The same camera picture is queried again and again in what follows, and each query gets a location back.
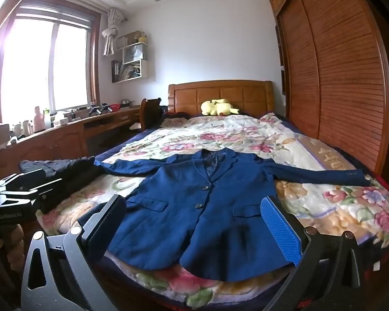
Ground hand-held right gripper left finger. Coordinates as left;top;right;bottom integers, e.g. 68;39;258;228
20;194;128;311

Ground wood framed window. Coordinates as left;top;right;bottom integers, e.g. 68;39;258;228
0;5;101;124

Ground pink bottle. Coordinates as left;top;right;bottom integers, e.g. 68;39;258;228
33;106;45;132

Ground wooden chair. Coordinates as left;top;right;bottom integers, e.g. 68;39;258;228
139;98;163;130

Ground wooden desk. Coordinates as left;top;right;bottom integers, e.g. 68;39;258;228
0;107;143;185

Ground wooden bed headboard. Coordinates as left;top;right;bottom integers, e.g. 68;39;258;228
168;80;275;117

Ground wooden louvred wardrobe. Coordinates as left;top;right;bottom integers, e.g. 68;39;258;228
269;0;389;185

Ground black garment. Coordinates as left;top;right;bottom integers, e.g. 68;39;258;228
18;156;101;214

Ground tied white curtain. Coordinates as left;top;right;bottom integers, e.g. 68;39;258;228
101;7;125;56

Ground dark blue bed sheet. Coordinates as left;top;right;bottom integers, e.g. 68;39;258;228
94;112;189;166

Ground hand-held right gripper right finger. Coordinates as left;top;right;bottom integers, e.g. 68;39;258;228
260;195;367;311

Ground white paper bag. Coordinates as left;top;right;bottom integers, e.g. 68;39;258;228
122;45;143;63

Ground floral blanket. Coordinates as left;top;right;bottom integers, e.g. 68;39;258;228
36;113;389;311

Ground cardboard box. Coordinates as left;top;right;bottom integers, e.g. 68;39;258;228
118;32;141;47

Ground person's left hand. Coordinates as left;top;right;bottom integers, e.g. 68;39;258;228
0;224;26;273

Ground black devices on stand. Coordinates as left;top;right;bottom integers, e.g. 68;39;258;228
88;103;112;116

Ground white wall shelf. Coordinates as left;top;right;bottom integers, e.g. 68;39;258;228
111;40;150;83

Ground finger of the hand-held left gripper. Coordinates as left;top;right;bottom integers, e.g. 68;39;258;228
0;168;46;191
0;178;67;205

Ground blue suit jacket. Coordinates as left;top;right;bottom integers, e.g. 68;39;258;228
99;148;372;282

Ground yellow plush toy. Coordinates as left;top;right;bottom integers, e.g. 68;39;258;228
200;99;240;116

